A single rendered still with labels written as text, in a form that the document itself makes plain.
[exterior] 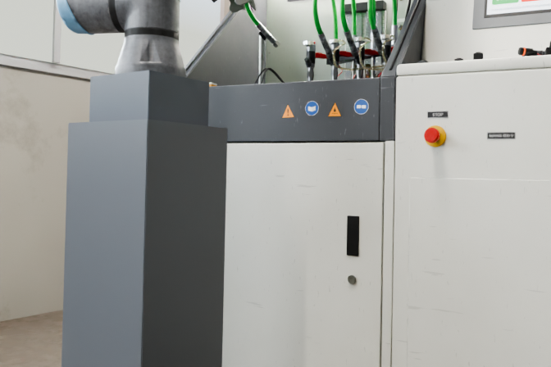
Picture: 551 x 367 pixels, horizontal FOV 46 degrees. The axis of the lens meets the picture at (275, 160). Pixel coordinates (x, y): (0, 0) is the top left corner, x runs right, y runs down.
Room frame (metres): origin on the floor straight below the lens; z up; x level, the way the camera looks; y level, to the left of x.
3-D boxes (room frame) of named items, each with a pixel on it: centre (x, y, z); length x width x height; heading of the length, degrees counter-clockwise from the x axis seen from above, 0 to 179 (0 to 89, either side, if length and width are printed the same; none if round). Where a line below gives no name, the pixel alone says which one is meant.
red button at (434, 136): (1.52, -0.37, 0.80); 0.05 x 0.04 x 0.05; 62
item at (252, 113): (1.76, 0.01, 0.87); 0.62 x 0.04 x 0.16; 62
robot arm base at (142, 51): (1.38, 0.27, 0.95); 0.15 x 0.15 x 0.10
